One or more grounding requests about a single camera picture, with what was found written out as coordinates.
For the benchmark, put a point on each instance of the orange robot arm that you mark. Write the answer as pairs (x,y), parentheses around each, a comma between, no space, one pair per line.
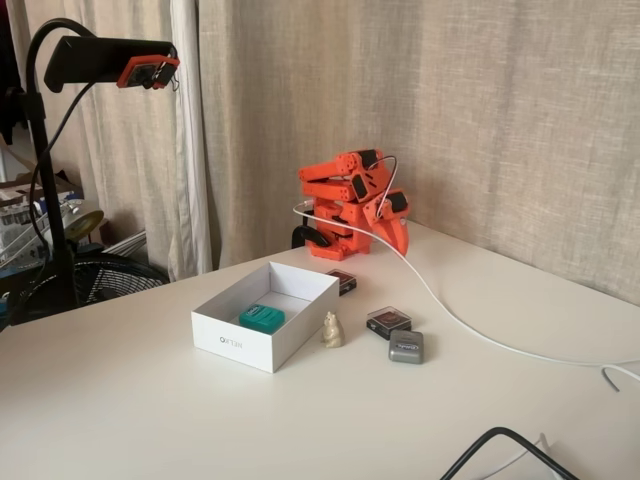
(325,192)

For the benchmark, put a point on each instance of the beige linen curtain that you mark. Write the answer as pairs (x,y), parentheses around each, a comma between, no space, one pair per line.
(475,100)

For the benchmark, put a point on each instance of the overhead camera on black stand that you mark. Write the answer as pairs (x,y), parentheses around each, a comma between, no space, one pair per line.
(150,175)

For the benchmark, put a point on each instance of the teal green cube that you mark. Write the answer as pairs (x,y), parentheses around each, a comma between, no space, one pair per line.
(260,317)

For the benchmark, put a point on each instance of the black camera holder bar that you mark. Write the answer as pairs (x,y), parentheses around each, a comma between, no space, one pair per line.
(90,57)

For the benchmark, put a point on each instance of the black table clamp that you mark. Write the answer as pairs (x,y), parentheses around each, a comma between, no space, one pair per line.
(307,234)

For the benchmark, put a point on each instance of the orange framed camera module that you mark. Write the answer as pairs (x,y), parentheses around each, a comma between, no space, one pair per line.
(142,72)

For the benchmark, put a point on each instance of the brown cardboard box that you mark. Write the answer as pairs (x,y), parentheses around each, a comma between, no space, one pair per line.
(20,190)

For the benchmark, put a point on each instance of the dark hanging clothes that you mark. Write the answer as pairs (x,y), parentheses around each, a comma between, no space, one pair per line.
(9,75)

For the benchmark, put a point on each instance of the grey small floss box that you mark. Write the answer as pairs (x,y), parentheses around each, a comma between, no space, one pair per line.
(406,347)

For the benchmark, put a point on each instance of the black gooseneck stand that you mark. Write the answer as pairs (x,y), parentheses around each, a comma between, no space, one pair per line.
(50,200)

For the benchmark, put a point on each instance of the beige bear figurine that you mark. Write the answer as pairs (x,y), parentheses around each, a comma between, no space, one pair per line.
(332,332)

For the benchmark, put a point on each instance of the orange gripper black servo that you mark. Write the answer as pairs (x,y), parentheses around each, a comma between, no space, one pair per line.
(391,218)

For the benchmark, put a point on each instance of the black floor fan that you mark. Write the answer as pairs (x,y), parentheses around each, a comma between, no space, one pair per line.
(115,280)

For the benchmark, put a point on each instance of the black small case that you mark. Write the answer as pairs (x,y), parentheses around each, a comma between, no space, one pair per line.
(387,320)
(346,281)

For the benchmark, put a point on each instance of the white cardboard box bin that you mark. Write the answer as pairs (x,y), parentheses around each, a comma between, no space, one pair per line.
(235,345)

